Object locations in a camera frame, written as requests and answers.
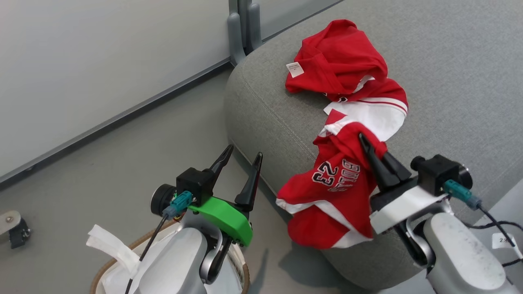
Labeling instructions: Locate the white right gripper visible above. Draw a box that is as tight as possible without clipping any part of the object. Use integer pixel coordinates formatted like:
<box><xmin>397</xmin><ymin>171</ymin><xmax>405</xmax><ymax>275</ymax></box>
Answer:
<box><xmin>359</xmin><ymin>133</ymin><xmax>450</xmax><ymax>236</ymax></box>

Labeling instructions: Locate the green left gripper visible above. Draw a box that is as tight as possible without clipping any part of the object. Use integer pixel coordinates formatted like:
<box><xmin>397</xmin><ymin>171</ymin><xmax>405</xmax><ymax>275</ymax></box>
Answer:
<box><xmin>188</xmin><ymin>145</ymin><xmax>263</xmax><ymax>247</ymax></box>

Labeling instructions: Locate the red and white jersey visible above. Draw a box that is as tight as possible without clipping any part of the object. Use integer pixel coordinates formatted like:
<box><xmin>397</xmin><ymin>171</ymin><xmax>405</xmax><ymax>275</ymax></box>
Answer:
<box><xmin>276</xmin><ymin>19</ymin><xmax>409</xmax><ymax>250</ymax></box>

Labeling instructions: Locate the grey fabric sofa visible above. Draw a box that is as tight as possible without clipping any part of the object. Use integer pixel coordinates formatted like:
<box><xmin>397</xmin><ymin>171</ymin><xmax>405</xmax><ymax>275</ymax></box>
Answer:
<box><xmin>224</xmin><ymin>0</ymin><xmax>523</xmax><ymax>292</ymax></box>

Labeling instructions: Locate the wicker laundry basket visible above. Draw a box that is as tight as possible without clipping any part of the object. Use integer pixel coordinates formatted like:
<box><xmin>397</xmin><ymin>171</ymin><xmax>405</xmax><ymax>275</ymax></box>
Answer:
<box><xmin>89</xmin><ymin>220</ymin><xmax>251</xmax><ymax>294</ymax></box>

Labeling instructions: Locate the white paper label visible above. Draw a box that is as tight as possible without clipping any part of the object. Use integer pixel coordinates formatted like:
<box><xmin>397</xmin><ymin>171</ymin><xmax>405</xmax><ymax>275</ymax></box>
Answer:
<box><xmin>492</xmin><ymin>232</ymin><xmax>519</xmax><ymax>250</ymax></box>

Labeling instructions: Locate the white basket liner cloth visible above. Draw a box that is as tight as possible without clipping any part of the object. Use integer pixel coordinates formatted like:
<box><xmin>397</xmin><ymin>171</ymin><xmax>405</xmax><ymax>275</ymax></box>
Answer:
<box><xmin>86</xmin><ymin>224</ymin><xmax>246</xmax><ymax>294</ymax></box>

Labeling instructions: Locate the teal left camera connector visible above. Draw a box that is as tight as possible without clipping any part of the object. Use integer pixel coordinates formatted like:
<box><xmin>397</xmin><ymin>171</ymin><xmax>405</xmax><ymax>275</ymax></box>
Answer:
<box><xmin>162</xmin><ymin>190</ymin><xmax>193</xmax><ymax>220</ymax></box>

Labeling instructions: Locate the teal camera connector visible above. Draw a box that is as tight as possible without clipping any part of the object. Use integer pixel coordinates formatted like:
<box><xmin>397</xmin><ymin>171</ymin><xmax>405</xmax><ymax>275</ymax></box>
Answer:
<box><xmin>162</xmin><ymin>190</ymin><xmax>193</xmax><ymax>220</ymax></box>
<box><xmin>443</xmin><ymin>179</ymin><xmax>483</xmax><ymax>210</ymax></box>

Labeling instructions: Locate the teal right camera connector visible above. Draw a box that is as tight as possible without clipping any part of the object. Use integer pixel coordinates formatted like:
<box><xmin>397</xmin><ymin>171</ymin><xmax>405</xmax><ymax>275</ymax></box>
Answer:
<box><xmin>443</xmin><ymin>179</ymin><xmax>483</xmax><ymax>210</ymax></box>

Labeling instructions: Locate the black left camera cable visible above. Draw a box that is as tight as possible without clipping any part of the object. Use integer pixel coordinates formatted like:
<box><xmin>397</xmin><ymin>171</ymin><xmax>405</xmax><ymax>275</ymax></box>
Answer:
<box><xmin>124</xmin><ymin>215</ymin><xmax>169</xmax><ymax>294</ymax></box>

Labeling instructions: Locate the black camera cable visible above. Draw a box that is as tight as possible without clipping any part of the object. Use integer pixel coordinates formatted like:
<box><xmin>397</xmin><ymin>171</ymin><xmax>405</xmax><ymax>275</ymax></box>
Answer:
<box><xmin>124</xmin><ymin>215</ymin><xmax>169</xmax><ymax>294</ymax></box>
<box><xmin>469</xmin><ymin>204</ymin><xmax>523</xmax><ymax>268</ymax></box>

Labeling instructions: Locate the black right camera cable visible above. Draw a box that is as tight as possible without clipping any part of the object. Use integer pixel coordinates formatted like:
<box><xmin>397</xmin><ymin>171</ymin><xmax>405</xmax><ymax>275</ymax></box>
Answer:
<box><xmin>469</xmin><ymin>204</ymin><xmax>523</xmax><ymax>268</ymax></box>

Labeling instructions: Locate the grey partition bottom rail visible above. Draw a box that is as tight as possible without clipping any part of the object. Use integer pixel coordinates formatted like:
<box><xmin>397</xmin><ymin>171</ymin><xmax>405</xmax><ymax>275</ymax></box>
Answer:
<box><xmin>0</xmin><ymin>56</ymin><xmax>234</xmax><ymax>185</ymax></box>

